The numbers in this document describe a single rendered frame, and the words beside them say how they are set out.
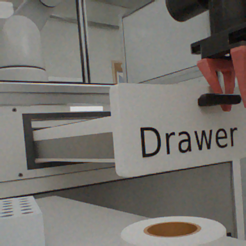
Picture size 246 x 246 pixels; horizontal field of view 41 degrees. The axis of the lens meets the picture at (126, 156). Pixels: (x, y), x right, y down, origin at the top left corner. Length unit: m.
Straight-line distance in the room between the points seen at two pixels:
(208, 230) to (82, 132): 0.32
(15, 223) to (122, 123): 0.16
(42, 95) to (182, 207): 0.49
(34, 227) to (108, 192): 0.47
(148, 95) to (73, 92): 0.35
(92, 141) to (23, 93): 0.27
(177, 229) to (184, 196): 0.71
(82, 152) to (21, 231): 0.20
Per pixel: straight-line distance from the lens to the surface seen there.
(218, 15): 0.49
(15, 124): 0.69
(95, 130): 0.47
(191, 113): 0.46
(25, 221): 0.34
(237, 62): 0.45
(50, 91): 0.72
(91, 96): 0.76
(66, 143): 0.55
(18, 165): 0.69
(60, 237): 0.39
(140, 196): 0.85
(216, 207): 1.06
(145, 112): 0.41
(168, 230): 0.25
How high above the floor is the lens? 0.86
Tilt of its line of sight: 3 degrees down
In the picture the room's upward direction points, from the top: 5 degrees counter-clockwise
